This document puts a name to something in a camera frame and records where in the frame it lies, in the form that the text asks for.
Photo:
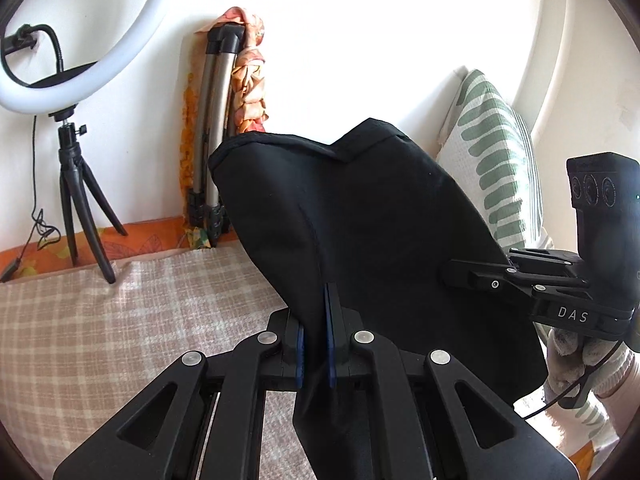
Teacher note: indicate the black mini tripod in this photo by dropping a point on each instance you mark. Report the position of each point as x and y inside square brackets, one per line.
[70, 160]

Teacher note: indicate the checkered beige blanket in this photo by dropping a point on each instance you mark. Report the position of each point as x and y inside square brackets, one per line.
[125, 320]

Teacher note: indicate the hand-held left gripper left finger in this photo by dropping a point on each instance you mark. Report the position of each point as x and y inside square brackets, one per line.
[300, 360]

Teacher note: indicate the orange patterned cloth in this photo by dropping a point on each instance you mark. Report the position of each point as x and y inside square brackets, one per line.
[250, 90]

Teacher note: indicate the black gooseneck phone holder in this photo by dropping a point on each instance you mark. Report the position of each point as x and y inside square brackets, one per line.
[55, 45]

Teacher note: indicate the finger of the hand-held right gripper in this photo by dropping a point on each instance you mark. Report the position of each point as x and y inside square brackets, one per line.
[545, 257]
[480, 275]

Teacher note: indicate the person's right hand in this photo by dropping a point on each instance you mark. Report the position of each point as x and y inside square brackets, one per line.
[575, 370]

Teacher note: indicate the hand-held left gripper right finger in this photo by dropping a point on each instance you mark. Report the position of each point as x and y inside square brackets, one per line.
[330, 350]

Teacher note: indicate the green patterned white pillow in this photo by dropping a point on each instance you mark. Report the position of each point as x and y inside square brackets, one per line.
[495, 150]

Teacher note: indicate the black pants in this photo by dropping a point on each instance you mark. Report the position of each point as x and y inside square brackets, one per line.
[390, 220]

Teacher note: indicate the person's right forearm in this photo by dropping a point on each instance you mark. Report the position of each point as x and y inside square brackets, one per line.
[631, 395]

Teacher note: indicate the folded metal stand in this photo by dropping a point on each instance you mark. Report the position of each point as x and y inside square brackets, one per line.
[215, 100]

